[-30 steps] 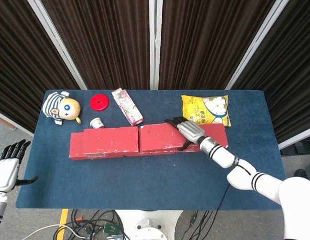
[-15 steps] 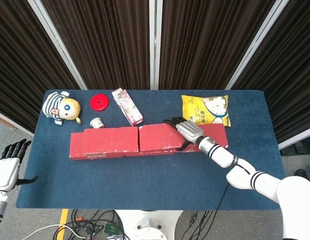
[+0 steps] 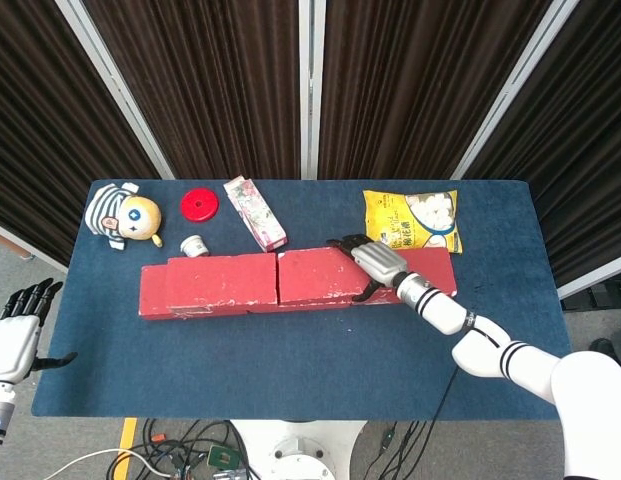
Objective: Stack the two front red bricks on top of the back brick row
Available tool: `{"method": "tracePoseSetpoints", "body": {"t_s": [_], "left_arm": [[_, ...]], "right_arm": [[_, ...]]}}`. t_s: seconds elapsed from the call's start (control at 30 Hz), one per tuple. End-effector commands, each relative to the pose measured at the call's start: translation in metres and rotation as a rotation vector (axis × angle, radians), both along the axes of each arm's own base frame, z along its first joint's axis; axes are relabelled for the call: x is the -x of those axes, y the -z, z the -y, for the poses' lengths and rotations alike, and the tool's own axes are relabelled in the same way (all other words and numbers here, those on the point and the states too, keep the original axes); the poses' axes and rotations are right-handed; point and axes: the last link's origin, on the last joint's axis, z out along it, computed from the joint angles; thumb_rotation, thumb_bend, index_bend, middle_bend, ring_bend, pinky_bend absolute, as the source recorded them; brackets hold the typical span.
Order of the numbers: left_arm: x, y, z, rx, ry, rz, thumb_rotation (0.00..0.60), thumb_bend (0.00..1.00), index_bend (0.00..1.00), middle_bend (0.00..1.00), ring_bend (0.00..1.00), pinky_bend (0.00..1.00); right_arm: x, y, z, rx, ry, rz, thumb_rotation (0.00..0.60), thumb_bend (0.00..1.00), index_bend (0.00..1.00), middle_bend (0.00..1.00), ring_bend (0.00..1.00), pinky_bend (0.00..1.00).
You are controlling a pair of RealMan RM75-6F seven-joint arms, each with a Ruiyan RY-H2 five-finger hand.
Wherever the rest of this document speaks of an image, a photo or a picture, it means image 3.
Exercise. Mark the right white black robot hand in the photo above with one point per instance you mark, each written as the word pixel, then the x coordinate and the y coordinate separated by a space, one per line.
pixel 380 262

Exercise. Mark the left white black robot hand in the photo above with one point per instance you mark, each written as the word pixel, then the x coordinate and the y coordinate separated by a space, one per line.
pixel 12 350

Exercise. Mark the red foam brick grey patch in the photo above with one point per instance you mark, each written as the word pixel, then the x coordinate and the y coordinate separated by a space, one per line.
pixel 220 280

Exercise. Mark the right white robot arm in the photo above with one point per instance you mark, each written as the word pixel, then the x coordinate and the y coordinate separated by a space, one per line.
pixel 440 305

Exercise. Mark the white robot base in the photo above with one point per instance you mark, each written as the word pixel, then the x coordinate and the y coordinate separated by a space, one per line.
pixel 295 450

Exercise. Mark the yellow marshmallow bag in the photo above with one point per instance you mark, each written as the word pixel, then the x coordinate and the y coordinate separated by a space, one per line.
pixel 390 220

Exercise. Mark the floral tissue pack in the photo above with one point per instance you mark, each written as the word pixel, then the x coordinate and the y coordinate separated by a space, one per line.
pixel 255 215

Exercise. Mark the yellow floor tape strip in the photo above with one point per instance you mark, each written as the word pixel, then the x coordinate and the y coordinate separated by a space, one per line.
pixel 125 445

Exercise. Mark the brown fabric divider panel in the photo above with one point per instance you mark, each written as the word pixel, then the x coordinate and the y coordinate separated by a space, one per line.
pixel 40 125
pixel 415 90
pixel 580 150
pixel 215 90

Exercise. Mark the blue table cloth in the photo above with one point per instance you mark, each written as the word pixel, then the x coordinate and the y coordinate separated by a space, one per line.
pixel 240 370

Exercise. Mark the striped yellow plush toy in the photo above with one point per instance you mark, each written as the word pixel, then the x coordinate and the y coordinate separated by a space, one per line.
pixel 140 217

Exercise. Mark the small white jar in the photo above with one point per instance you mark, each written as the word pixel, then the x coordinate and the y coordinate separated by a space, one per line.
pixel 194 245

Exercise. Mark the red round plastic disc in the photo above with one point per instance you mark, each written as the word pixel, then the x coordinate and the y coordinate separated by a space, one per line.
pixel 192 212

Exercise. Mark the dark equipment with green light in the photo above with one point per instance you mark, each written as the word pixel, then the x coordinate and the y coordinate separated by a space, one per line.
pixel 605 297

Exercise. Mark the green circuit board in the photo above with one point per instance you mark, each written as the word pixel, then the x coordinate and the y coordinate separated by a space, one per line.
pixel 222 456

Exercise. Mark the black rounded floor object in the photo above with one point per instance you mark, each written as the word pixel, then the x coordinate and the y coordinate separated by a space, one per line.
pixel 604 346

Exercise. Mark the white divider frame post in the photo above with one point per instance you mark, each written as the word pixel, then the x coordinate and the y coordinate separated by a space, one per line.
pixel 514 90
pixel 310 90
pixel 117 95

